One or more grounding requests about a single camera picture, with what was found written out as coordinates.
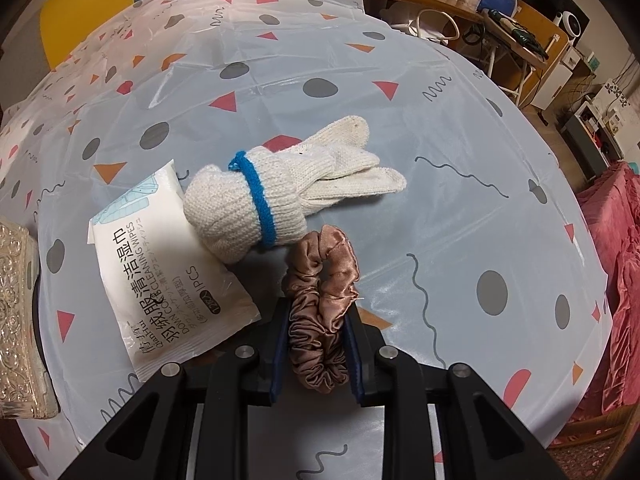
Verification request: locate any brown satin scrunchie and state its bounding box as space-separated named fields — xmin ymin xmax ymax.
xmin=281 ymin=224 xmax=360 ymax=394

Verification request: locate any wet wipes packet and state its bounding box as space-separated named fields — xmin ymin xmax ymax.
xmin=88 ymin=164 xmax=260 ymax=382

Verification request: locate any patterned tablecloth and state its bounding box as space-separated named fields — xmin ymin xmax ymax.
xmin=1 ymin=0 xmax=612 ymax=479

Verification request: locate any white knit glove blue band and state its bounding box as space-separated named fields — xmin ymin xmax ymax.
xmin=183 ymin=116 xmax=407 ymax=264

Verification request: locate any ornate silver tissue box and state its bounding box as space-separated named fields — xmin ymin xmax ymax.
xmin=0 ymin=219 xmax=58 ymax=419

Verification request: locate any wicker basket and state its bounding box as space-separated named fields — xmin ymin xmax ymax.
xmin=548 ymin=403 xmax=639 ymax=479

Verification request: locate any pink blanket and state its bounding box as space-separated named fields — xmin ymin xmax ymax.
xmin=572 ymin=162 xmax=639 ymax=422

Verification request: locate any wooden desk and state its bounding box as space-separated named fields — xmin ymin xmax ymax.
xmin=361 ymin=0 xmax=572 ymax=106

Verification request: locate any white folding table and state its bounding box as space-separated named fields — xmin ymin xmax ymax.
xmin=480 ymin=9 xmax=561 ymax=106

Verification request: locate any multicolour sofa backrest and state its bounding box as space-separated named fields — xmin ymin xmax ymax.
xmin=0 ymin=0 xmax=227 ymax=111

